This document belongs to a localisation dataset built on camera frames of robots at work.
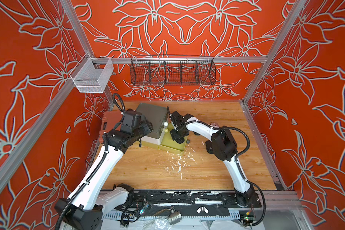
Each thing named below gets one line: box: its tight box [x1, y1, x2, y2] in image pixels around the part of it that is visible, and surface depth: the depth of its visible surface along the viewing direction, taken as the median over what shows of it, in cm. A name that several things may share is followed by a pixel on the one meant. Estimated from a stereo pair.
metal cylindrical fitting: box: [167, 210, 183, 226], surface depth 67 cm
